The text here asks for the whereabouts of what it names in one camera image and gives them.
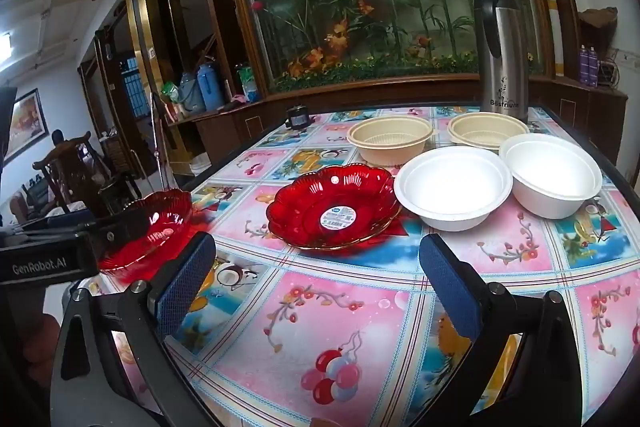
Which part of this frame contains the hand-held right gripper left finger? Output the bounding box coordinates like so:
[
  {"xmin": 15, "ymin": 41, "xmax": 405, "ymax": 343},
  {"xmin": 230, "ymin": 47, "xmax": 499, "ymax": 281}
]
[{"xmin": 49, "ymin": 231, "xmax": 218, "ymax": 427}]

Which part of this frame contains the blue thermos jug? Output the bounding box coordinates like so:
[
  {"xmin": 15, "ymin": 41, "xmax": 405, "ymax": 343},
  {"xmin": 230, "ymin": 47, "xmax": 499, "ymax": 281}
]
[{"xmin": 197, "ymin": 62, "xmax": 225, "ymax": 111}]

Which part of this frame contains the small black device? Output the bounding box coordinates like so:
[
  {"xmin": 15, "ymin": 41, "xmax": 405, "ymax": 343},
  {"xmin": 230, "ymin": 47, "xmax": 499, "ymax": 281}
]
[{"xmin": 284, "ymin": 105, "xmax": 314, "ymax": 130}]

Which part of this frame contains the framed wall picture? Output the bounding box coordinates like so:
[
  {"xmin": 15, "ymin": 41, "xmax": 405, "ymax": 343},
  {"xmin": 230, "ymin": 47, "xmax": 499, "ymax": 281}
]
[{"xmin": 6, "ymin": 88, "xmax": 49, "ymax": 164}]

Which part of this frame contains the wooden sideboard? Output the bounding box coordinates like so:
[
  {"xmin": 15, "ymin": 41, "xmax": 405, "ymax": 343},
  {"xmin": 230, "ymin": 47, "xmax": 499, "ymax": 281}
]
[{"xmin": 165, "ymin": 72, "xmax": 630, "ymax": 180}]

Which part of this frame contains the red scalloped plate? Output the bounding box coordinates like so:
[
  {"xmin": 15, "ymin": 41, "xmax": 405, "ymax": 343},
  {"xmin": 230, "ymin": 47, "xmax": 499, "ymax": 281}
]
[
  {"xmin": 266, "ymin": 163, "xmax": 402, "ymax": 252},
  {"xmin": 94, "ymin": 188, "xmax": 194, "ymax": 281}
]

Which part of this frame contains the beige plastic bowl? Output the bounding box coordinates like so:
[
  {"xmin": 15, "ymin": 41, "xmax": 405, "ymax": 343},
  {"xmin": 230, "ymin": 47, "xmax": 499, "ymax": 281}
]
[
  {"xmin": 346, "ymin": 116, "xmax": 437, "ymax": 167},
  {"xmin": 447, "ymin": 111, "xmax": 531, "ymax": 152}
]

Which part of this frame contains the stainless steel thermos jug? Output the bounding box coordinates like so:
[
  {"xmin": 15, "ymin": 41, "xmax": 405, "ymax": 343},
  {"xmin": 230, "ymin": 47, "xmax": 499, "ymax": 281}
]
[{"xmin": 472, "ymin": 0, "xmax": 531, "ymax": 124}]

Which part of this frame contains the wooden chair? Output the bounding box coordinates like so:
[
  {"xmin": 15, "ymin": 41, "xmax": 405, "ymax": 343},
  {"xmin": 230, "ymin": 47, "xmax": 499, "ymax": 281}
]
[{"xmin": 32, "ymin": 131, "xmax": 143, "ymax": 219}]

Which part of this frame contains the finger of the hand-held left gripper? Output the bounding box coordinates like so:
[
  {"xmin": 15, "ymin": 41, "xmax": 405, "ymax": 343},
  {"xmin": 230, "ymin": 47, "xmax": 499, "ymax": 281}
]
[{"xmin": 75, "ymin": 209, "xmax": 147, "ymax": 254}]

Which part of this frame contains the white foam bowl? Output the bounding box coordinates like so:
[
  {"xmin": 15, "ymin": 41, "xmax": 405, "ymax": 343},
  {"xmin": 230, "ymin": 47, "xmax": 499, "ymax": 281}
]
[
  {"xmin": 393, "ymin": 146, "xmax": 514, "ymax": 232},
  {"xmin": 498, "ymin": 133, "xmax": 604, "ymax": 221}
]

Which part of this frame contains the green packet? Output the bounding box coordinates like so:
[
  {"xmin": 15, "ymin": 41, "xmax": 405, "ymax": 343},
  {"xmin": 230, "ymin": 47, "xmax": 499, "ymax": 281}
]
[{"xmin": 234, "ymin": 63, "xmax": 262, "ymax": 103}]

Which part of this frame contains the printed fruit tablecloth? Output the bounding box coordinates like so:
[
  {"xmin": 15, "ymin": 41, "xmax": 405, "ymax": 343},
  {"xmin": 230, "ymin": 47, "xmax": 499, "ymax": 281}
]
[{"xmin": 95, "ymin": 104, "xmax": 640, "ymax": 427}]

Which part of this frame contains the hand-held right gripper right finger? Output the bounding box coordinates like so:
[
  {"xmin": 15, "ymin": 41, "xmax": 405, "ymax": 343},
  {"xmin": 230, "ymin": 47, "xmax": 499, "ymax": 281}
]
[{"xmin": 419, "ymin": 234, "xmax": 584, "ymax": 427}]

